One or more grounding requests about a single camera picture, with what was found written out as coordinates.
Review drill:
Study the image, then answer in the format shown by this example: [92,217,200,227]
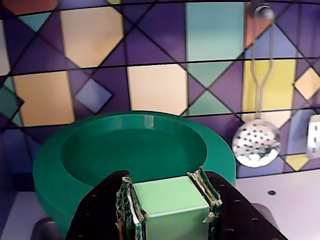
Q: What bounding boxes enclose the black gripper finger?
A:
[186,166,289,240]
[65,169,147,240]

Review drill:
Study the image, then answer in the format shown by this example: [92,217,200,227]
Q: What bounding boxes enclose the light green cube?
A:
[133,175,211,240]

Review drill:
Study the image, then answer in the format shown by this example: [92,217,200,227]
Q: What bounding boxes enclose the dark green round recipient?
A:
[32,110,237,235]

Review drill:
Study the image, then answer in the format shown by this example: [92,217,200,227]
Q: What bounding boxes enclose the silver slotted skimmer spoon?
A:
[231,4,282,168]

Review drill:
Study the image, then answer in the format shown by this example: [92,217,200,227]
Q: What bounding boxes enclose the white slotted utensil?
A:
[305,114,320,160]

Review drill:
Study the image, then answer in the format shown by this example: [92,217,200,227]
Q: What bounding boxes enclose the grey wall hook knob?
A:
[257,6,276,22]

